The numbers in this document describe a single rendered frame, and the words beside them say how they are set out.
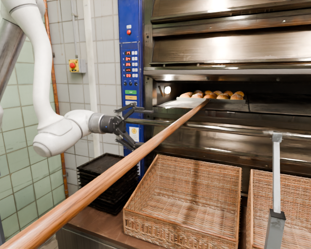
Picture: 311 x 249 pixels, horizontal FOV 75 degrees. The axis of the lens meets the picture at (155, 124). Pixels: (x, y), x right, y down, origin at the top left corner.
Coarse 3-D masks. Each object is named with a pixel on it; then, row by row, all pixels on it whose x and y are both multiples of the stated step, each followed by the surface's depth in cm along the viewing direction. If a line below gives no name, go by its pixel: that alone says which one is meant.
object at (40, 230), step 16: (192, 112) 105; (176, 128) 79; (144, 144) 56; (128, 160) 47; (112, 176) 40; (80, 192) 34; (96, 192) 36; (64, 208) 30; (80, 208) 32; (32, 224) 26; (48, 224) 27; (64, 224) 29; (16, 240) 24; (32, 240) 25
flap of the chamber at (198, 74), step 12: (144, 72) 120; (156, 72) 117; (168, 72) 115; (180, 72) 112; (192, 72) 109; (204, 72) 107; (216, 72) 105; (228, 72) 102; (240, 72) 100; (252, 72) 98; (264, 72) 96; (276, 72) 94; (288, 72) 93; (300, 72) 91
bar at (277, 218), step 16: (192, 128) 93; (208, 128) 90; (224, 128) 87; (240, 128) 85; (272, 144) 82; (272, 160) 78; (272, 176) 75; (272, 192) 72; (272, 208) 69; (272, 224) 66; (272, 240) 67
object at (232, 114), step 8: (160, 112) 138; (168, 112) 136; (176, 112) 133; (184, 112) 131; (200, 112) 127; (208, 112) 125; (216, 112) 123; (224, 112) 122; (232, 112) 120; (240, 112) 119; (248, 112) 119; (256, 112) 119; (256, 120) 116; (264, 120) 114; (272, 120) 112; (280, 120) 111; (288, 120) 109; (296, 120) 108; (304, 120) 107
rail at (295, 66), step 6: (186, 66) 111; (192, 66) 109; (198, 66) 108; (204, 66) 107; (210, 66) 106; (216, 66) 105; (222, 66) 103; (228, 66) 102; (234, 66) 101; (240, 66) 100; (246, 66) 99; (252, 66) 98; (258, 66) 97; (264, 66) 96; (270, 66) 95; (276, 66) 94; (282, 66) 93; (288, 66) 93; (294, 66) 92; (300, 66) 91; (306, 66) 90
